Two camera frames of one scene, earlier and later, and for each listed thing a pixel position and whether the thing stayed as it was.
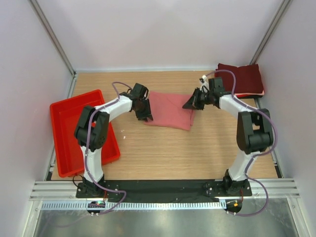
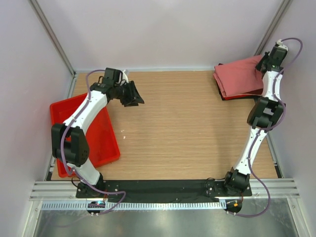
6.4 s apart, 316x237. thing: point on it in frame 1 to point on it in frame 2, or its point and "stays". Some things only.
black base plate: x=164 y=191 stays
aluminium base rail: x=263 y=189 stays
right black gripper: x=193 y=102 to x=258 y=66
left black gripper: x=147 y=113 to x=134 y=97
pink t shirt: x=166 y=110 to x=239 y=77
